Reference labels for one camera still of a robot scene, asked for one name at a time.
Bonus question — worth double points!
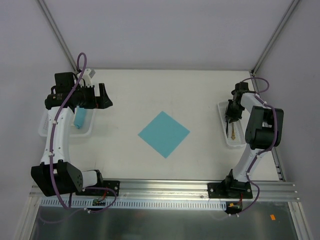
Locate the rolled blue napkin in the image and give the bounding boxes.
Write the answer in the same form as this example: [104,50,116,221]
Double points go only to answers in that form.
[73,107,87,129]

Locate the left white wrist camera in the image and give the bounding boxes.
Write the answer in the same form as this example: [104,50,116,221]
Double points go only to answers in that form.
[79,68,96,87]

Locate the gold spoon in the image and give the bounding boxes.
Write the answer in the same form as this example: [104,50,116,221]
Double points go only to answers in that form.
[231,122,236,141]

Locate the aluminium mounting rail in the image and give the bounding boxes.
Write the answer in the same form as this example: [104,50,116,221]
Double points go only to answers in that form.
[29,178,301,202]

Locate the blue paper napkin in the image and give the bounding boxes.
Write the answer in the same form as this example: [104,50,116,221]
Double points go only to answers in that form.
[138,111,190,159]

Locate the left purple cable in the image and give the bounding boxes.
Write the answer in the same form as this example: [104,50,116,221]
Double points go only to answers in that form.
[48,52,118,213]

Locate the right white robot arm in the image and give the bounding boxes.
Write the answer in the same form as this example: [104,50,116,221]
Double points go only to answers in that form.
[221,81,284,199]

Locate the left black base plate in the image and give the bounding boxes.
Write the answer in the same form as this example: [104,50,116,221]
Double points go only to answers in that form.
[75,180,121,197]

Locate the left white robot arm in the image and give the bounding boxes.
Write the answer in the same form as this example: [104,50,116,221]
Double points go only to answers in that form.
[30,68,113,197]

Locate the left white plastic basket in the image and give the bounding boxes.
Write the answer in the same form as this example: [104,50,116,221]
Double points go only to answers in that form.
[38,109,97,138]

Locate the orange sticker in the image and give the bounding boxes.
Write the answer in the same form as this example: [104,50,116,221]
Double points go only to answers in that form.
[270,214,276,221]

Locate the aluminium frame post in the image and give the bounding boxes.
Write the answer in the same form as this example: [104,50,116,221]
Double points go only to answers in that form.
[250,0,301,76]
[35,0,77,72]

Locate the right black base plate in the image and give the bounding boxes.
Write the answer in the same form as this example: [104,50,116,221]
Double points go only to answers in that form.
[207,181,253,199]

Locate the white slotted cable duct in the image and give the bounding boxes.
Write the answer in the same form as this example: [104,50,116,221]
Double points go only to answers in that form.
[39,198,228,211]

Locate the left aluminium frame post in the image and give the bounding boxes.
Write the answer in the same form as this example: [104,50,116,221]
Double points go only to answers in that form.
[35,0,77,72]

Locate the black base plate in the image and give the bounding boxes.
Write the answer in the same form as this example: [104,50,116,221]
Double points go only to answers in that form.
[207,181,253,199]
[75,180,121,197]

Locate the right white plastic tray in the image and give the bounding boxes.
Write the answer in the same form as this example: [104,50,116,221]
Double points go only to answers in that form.
[217,101,246,149]

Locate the right aluminium frame post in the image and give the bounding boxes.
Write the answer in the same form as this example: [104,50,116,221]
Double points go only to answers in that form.
[250,0,301,76]

